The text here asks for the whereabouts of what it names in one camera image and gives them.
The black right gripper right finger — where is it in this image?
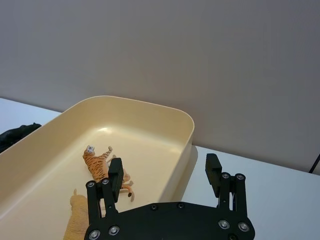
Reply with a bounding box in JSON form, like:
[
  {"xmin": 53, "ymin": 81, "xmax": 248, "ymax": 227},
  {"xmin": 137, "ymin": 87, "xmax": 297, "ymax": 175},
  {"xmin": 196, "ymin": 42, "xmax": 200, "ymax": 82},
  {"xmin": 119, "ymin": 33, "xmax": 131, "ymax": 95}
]
[{"xmin": 204, "ymin": 153, "xmax": 249, "ymax": 219}]

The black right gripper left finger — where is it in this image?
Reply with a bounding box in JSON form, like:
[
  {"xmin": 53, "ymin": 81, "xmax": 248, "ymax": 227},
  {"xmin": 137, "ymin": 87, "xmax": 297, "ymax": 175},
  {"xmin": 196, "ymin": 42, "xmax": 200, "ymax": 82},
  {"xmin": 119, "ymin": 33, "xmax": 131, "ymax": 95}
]
[{"xmin": 85, "ymin": 157, "xmax": 125, "ymax": 226}]

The tan hoofed toy animal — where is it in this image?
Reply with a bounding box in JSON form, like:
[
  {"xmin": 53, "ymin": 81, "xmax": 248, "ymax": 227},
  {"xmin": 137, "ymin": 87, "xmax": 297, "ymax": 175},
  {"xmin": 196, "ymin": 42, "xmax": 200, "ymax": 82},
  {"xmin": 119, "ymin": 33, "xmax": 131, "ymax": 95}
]
[{"xmin": 119, "ymin": 171, "xmax": 137, "ymax": 203}]

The orange striped toy tiger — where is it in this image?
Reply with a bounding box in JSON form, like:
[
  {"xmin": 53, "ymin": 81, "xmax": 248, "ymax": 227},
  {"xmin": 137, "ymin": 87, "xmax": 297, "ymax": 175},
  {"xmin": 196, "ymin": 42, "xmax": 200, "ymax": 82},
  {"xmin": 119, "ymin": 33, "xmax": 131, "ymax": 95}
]
[{"xmin": 82, "ymin": 145, "xmax": 114, "ymax": 184}]

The cream plastic bin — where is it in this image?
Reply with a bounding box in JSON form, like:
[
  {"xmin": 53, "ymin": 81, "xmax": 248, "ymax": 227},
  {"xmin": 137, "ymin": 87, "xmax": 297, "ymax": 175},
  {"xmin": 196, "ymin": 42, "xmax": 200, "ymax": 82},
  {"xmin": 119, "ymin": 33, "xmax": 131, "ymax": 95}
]
[{"xmin": 0, "ymin": 94, "xmax": 196, "ymax": 240}]

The pale tan woolly toy animal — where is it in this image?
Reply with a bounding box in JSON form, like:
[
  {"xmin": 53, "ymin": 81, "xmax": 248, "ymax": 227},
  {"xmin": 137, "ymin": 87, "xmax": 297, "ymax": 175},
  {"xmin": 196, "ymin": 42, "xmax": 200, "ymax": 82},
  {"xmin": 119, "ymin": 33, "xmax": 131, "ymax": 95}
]
[{"xmin": 62, "ymin": 188, "xmax": 91, "ymax": 240}]

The black toy animal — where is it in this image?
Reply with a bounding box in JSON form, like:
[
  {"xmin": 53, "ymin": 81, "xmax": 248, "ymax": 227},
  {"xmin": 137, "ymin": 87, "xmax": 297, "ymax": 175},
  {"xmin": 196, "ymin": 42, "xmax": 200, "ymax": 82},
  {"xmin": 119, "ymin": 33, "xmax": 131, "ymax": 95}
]
[{"xmin": 0, "ymin": 122, "xmax": 43, "ymax": 154}]

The thin black cable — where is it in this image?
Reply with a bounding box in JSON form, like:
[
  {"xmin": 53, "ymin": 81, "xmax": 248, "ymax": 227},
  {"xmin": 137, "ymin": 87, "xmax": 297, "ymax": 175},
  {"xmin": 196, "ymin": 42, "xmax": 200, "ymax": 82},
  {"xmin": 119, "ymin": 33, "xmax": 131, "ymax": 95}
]
[{"xmin": 308, "ymin": 151, "xmax": 320, "ymax": 174}]

